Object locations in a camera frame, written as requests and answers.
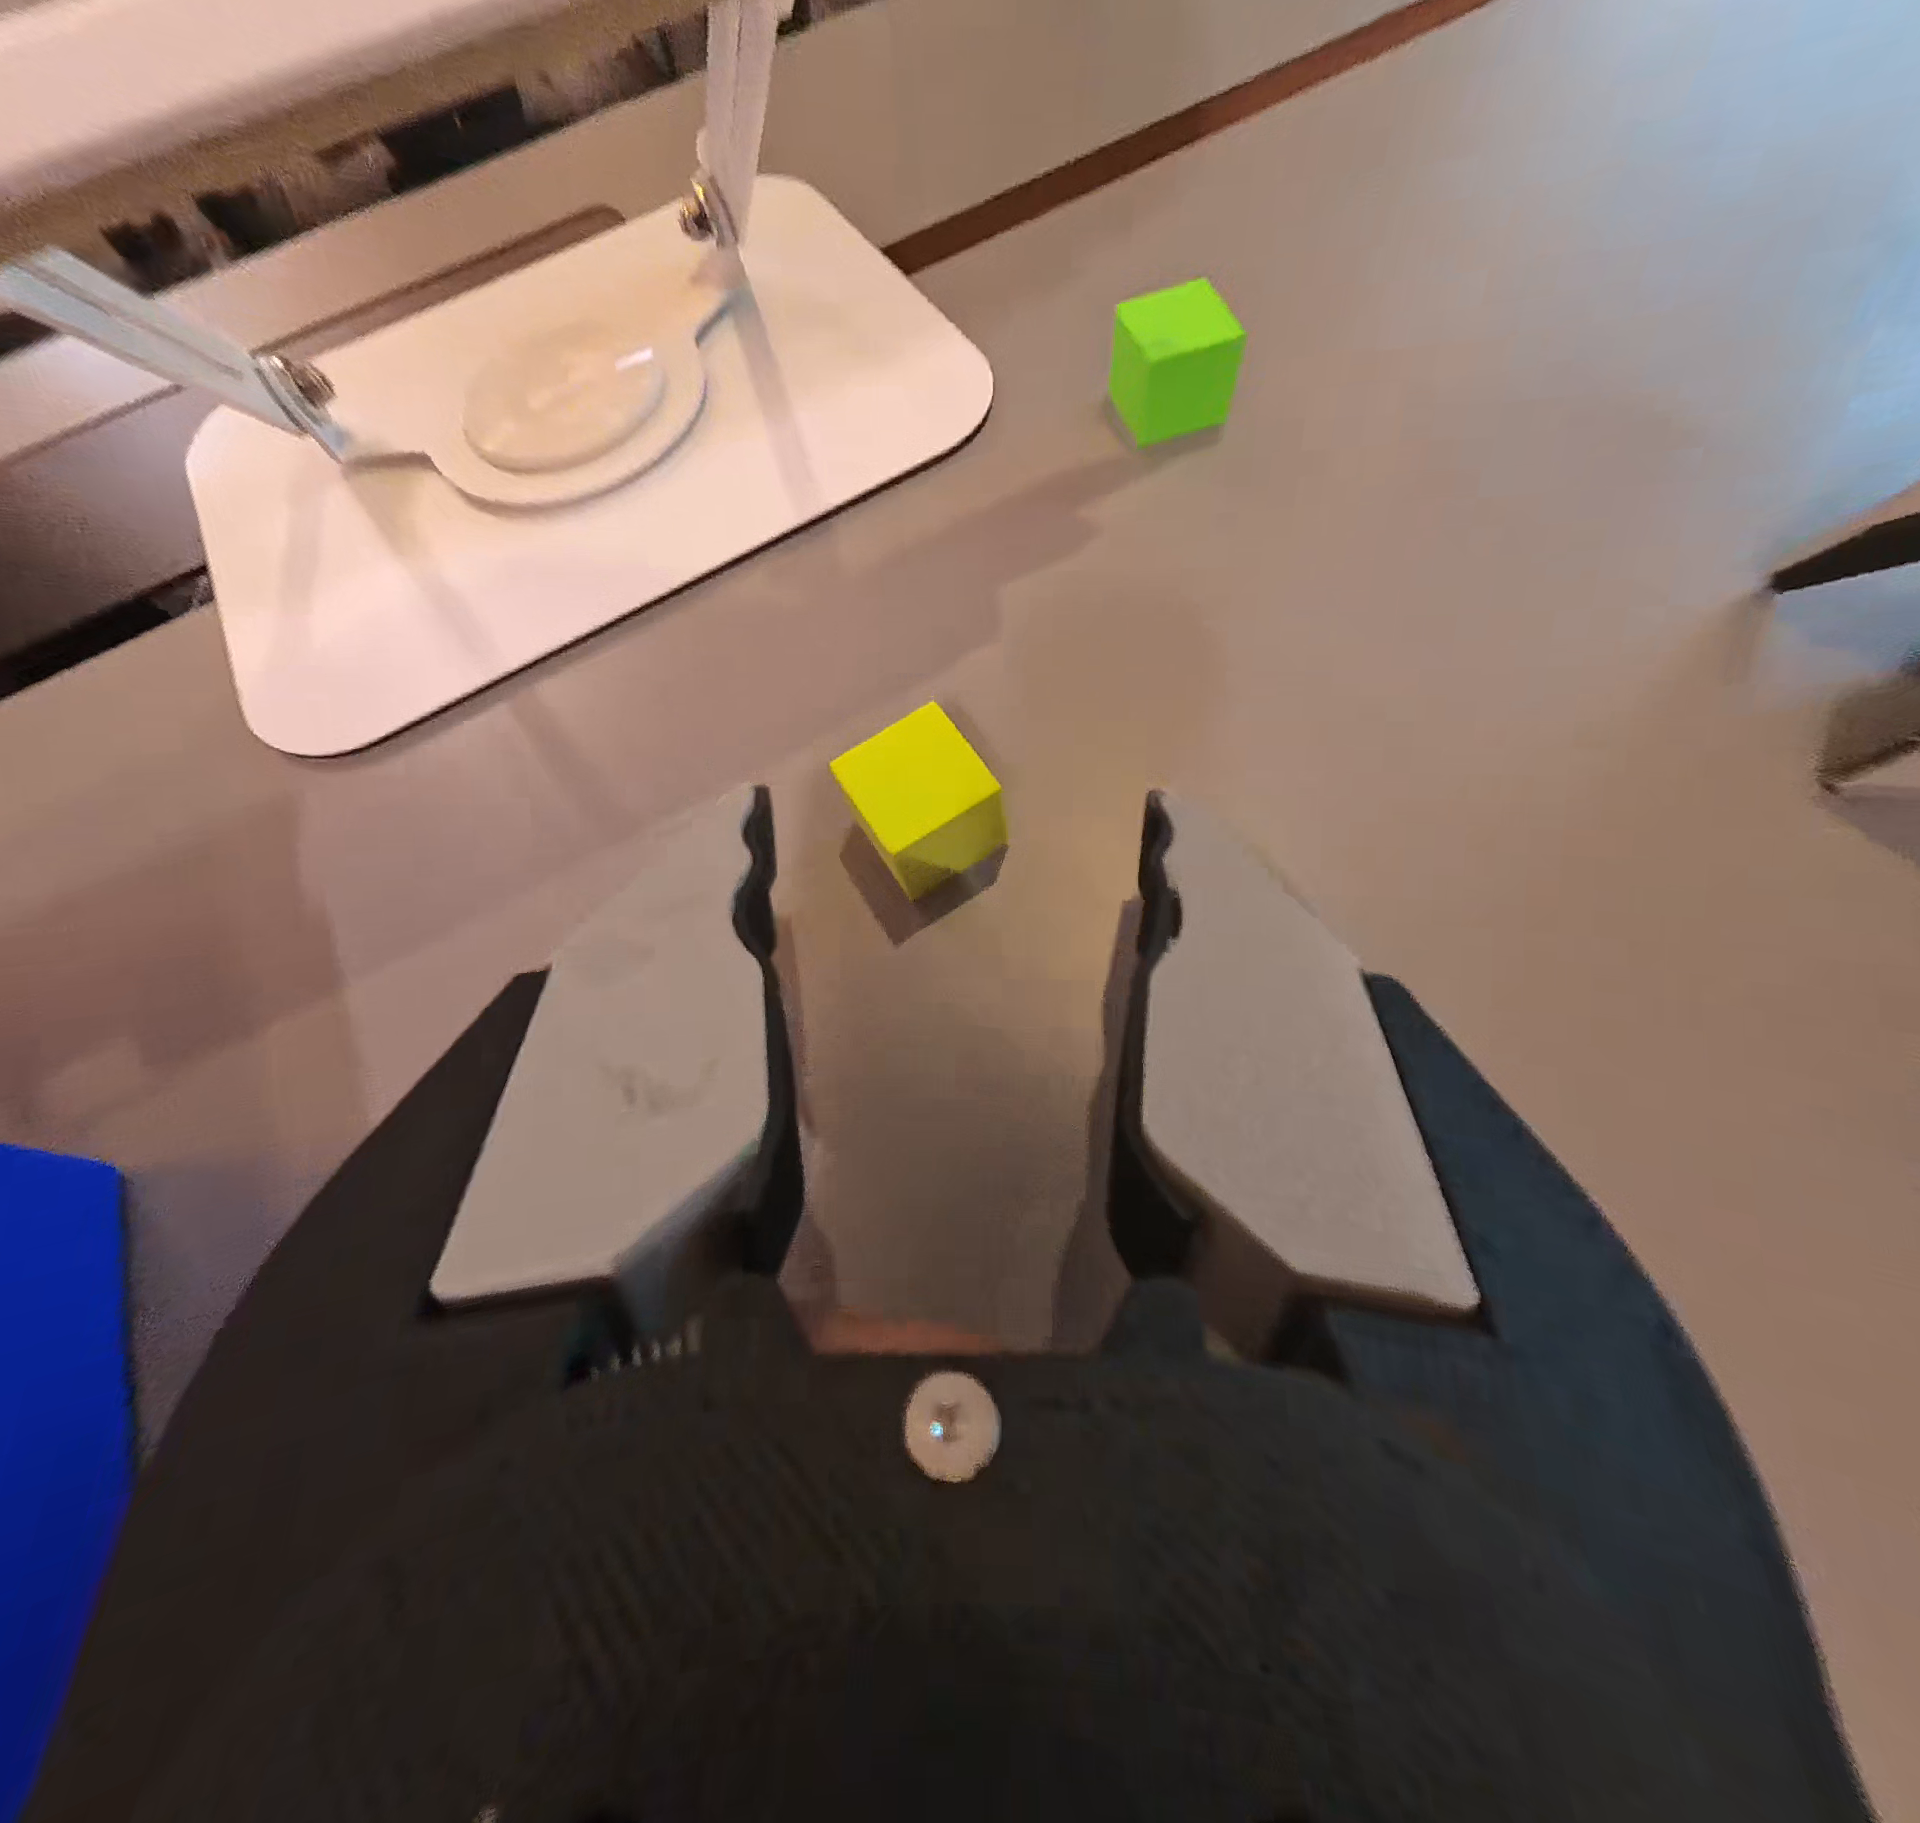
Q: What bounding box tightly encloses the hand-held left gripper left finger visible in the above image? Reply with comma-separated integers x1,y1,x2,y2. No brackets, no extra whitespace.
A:
428,785,808,1323

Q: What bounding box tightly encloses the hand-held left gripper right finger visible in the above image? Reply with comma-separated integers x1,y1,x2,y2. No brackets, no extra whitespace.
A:
1103,788,1487,1363

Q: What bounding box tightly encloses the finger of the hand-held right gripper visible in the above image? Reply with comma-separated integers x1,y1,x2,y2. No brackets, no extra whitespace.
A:
1813,653,1920,865
1769,480,1920,599

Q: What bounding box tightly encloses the yellow foam cube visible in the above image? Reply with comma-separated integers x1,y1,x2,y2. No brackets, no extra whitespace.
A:
829,701,1008,902

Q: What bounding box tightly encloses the green foam cube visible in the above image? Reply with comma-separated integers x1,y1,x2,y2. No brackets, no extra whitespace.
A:
1109,278,1248,449

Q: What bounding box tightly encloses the blue plastic bin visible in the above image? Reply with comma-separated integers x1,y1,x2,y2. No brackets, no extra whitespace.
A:
0,1146,137,1823

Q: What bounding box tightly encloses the white document stand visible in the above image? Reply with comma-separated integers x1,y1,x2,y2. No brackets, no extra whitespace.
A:
0,0,997,761

